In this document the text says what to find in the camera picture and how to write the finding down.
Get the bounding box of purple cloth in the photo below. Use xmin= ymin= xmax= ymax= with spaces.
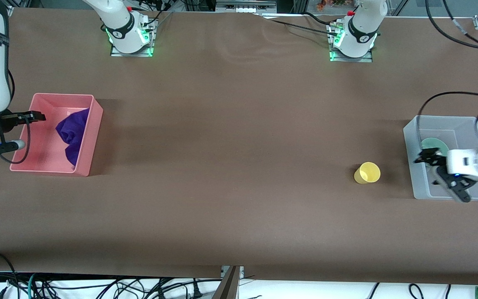
xmin=55 ymin=108 xmax=90 ymax=167

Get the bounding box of yellow cup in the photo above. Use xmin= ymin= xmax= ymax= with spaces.
xmin=354 ymin=162 xmax=381 ymax=184

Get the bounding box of pink plastic bin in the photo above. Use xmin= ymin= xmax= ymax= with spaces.
xmin=10 ymin=93 xmax=104 ymax=177

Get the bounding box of clear plastic bin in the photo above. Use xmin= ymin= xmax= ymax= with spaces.
xmin=403 ymin=115 xmax=478 ymax=201

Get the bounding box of grey power strip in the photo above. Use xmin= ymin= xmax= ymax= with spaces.
xmin=216 ymin=0 xmax=277 ymax=13

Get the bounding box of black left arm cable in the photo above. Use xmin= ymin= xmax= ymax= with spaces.
xmin=416 ymin=92 xmax=478 ymax=155

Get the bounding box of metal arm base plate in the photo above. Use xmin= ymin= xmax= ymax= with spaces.
xmin=329 ymin=22 xmax=373 ymax=63
xmin=110 ymin=19 xmax=157 ymax=58

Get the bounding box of black cable on table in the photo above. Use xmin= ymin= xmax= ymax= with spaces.
xmin=260 ymin=12 xmax=341 ymax=34

